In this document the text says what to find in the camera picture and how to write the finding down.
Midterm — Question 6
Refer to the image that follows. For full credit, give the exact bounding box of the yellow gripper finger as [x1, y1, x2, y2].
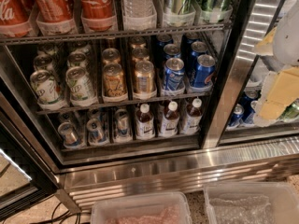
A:
[253, 27, 277, 56]
[253, 66, 299, 127]

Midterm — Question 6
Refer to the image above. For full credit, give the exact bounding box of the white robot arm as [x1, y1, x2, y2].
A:
[253, 1, 299, 127]

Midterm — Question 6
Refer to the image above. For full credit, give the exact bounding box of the green can right fridge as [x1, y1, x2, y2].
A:
[279, 99, 299, 122]

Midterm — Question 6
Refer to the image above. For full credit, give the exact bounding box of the blue can right fridge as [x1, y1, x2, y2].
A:
[228, 104, 244, 128]

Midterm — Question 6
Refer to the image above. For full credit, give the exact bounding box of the green can top right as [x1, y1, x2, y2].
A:
[201, 0, 232, 23]

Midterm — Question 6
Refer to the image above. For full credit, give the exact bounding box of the blue pepsi can front right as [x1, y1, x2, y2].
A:
[190, 54, 216, 88]

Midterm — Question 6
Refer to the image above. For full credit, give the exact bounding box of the blue pepsi can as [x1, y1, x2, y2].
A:
[162, 58, 185, 95]
[190, 54, 216, 88]

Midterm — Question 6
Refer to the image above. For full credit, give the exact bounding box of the silver green can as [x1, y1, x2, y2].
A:
[163, 0, 194, 27]

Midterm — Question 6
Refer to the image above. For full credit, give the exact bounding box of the blue pepsi can front left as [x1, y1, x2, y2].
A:
[162, 58, 185, 95]

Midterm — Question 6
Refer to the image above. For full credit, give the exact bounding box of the gold can front right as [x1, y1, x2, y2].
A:
[134, 61, 155, 95]

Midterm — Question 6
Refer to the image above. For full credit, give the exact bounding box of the gold can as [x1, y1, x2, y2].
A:
[134, 61, 155, 95]
[103, 63, 128, 103]

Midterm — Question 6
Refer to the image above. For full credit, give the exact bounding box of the gold can front left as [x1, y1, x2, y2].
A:
[103, 63, 128, 103]

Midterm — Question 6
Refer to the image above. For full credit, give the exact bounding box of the red coca-cola can right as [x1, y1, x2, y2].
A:
[80, 0, 116, 33]

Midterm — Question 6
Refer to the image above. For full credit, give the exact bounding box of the red coca-cola can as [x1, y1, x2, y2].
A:
[35, 0, 78, 35]
[80, 0, 116, 33]
[0, 0, 34, 37]

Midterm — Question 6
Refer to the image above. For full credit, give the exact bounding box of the green white can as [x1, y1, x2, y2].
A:
[30, 70, 66, 110]
[65, 66, 97, 106]

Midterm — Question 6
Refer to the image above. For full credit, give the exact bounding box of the red coca-cola can middle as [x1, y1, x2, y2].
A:
[35, 0, 78, 35]

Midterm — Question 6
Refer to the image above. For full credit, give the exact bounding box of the green white can front left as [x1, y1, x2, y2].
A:
[30, 70, 66, 110]

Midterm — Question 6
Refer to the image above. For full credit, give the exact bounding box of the red coca-cola can left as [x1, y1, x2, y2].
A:
[0, 0, 34, 37]

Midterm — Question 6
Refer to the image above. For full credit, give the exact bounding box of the brown tea bottle right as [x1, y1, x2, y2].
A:
[181, 98, 202, 134]

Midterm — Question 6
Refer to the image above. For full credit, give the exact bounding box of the brown tea bottle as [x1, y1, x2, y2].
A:
[136, 104, 155, 139]
[181, 98, 202, 134]
[160, 101, 179, 137]

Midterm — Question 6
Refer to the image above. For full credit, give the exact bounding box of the brown tea bottle middle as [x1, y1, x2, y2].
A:
[160, 101, 179, 137]

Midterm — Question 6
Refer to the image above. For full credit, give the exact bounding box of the clear plastic bin right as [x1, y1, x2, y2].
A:
[204, 182, 299, 224]

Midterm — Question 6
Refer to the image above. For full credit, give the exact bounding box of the clear plastic bin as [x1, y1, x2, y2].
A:
[204, 182, 299, 224]
[91, 191, 192, 224]

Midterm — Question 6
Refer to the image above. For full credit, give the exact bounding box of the clear water bottle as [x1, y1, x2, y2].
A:
[122, 0, 156, 31]

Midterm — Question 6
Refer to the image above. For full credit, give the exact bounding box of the brown tea bottle left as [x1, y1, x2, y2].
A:
[136, 104, 155, 139]

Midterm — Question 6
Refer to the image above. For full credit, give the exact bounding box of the clear plastic bin left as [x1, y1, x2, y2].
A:
[91, 191, 192, 224]

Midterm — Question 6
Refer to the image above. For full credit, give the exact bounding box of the steel fridge door frame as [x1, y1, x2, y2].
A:
[201, 0, 285, 149]

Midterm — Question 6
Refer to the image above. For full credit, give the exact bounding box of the upper wire fridge shelf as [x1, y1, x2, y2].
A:
[0, 21, 233, 46]

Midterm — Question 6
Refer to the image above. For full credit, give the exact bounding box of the black cable on floor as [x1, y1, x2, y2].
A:
[29, 202, 92, 224]

